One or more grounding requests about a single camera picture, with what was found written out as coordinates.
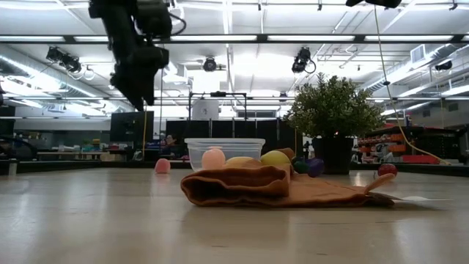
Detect person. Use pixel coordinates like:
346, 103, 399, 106
163, 133, 179, 155

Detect black overhead camera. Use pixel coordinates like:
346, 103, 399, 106
291, 46, 317, 75

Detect shelf with red bins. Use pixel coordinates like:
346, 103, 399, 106
355, 126, 455, 165

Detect red apple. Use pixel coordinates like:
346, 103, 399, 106
377, 163, 399, 178

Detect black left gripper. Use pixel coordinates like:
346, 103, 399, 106
87, 0, 170, 111

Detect yellow toy lemon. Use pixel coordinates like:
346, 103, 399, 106
259, 150, 292, 166

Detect black partition panels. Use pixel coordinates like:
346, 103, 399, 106
165, 117, 304, 159

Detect white cloth tag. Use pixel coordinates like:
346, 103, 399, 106
380, 194, 450, 203

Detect green potted plant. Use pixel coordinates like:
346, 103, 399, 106
284, 72, 385, 176

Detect yellow toy banana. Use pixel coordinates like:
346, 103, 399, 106
224, 155, 259, 166

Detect clear plastic tupperware container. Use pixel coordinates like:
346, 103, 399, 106
184, 137, 267, 172

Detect round black lamp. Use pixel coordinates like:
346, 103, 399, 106
202, 56, 218, 73

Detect brown folded cloth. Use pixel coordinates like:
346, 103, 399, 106
179, 147, 396, 208

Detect toy peach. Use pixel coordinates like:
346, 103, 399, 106
201, 147, 226, 171

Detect black overhead crossbar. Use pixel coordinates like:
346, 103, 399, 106
0, 33, 469, 45

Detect pale yellow hanging cable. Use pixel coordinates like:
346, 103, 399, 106
372, 5, 452, 166

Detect purple toy eggplant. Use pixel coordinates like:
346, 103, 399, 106
292, 156, 326, 178

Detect black monitor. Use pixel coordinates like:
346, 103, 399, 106
109, 110, 155, 144

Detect small pink toy strawberry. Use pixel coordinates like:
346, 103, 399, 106
154, 158, 171, 175

